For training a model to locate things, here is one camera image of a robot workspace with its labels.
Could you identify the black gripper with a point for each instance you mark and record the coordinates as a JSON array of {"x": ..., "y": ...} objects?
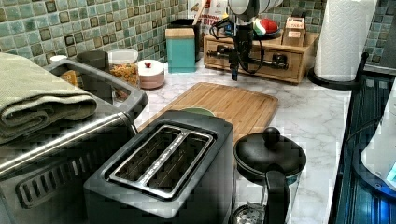
[{"x": 242, "y": 45}]

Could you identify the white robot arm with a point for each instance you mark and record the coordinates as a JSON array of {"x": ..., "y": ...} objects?
[{"x": 244, "y": 12}]

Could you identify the wooden drawer box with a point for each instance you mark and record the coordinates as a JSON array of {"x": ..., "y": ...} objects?
[{"x": 300, "y": 59}]

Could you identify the bamboo cutting board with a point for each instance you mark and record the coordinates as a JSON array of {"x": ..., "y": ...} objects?
[{"x": 248, "y": 111}]

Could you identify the red and green plush toy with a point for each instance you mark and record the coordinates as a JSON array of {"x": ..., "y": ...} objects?
[{"x": 264, "y": 26}]

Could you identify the teal canister with wooden lid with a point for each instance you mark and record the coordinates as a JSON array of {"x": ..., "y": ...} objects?
[{"x": 180, "y": 52}]

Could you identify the cinnamon cereal box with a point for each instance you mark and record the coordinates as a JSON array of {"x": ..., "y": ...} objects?
[{"x": 213, "y": 11}]

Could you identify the cardboard tea box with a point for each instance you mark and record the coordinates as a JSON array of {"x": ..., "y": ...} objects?
[{"x": 294, "y": 32}]

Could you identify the pink ceramic lidded jar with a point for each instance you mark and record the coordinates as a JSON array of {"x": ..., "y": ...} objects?
[{"x": 151, "y": 73}]

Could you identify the black french press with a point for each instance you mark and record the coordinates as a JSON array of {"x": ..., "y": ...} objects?
[{"x": 266, "y": 174}]

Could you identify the black two-slot toaster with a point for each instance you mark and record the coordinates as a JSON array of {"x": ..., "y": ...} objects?
[{"x": 177, "y": 170}]

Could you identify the glass jar with pasta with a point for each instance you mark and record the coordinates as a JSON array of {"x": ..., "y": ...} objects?
[{"x": 123, "y": 64}]

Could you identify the black paper towel holder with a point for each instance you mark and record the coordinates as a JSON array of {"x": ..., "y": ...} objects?
[{"x": 350, "y": 85}]

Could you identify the white paper towel roll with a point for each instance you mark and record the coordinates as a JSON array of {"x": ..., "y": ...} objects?
[{"x": 345, "y": 27}]

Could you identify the grey metal tray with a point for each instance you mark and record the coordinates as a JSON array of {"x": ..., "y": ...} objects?
[{"x": 101, "y": 85}]

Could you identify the dark grey mug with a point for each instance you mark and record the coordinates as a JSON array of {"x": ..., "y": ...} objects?
[{"x": 95, "y": 58}]

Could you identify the folded green towel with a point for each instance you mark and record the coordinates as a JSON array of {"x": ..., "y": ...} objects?
[{"x": 32, "y": 98}]

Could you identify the stainless toaster oven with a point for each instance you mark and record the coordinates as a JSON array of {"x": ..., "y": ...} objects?
[{"x": 42, "y": 174}]

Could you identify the black drawer handle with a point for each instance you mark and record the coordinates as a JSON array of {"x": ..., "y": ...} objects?
[{"x": 278, "y": 61}]

